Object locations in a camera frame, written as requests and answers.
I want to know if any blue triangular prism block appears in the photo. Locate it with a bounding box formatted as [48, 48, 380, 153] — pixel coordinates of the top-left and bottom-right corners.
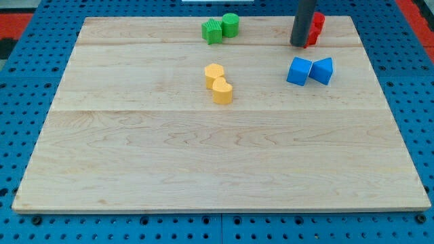
[309, 58, 334, 85]

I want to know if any yellow heart block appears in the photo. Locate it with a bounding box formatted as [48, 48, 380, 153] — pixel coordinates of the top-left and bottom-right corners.
[212, 77, 233, 104]

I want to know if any light wooden board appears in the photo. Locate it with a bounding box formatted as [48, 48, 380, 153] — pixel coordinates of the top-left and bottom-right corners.
[12, 16, 431, 214]

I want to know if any red star block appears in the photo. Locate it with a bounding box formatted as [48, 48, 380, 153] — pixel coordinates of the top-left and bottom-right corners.
[304, 25, 321, 48]

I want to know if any green cylinder block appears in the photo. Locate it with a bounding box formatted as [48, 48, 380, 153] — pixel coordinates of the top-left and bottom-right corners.
[222, 13, 239, 38]

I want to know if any blue cube block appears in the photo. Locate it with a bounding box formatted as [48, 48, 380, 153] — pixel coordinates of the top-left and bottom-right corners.
[286, 57, 313, 86]

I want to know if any red cylinder block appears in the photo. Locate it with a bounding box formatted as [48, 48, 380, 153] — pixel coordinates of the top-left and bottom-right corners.
[312, 12, 326, 30]

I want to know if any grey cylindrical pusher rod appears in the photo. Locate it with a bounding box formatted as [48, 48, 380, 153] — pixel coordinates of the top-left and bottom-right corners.
[290, 0, 317, 47]

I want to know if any green star block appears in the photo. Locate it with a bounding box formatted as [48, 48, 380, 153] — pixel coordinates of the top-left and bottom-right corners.
[201, 18, 222, 45]

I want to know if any yellow hexagon block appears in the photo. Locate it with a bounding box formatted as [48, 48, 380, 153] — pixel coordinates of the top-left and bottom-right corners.
[204, 63, 224, 89]

